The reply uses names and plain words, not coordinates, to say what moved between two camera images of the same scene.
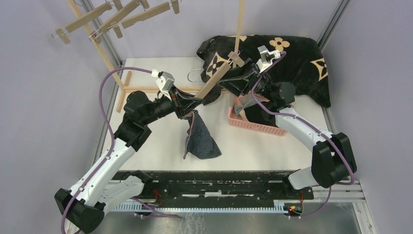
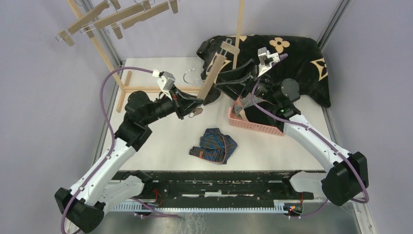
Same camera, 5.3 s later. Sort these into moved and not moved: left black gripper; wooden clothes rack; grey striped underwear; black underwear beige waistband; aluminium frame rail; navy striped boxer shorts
Moved: navy striped boxer shorts
Not moved: left black gripper; grey striped underwear; black underwear beige waistband; wooden clothes rack; aluminium frame rail
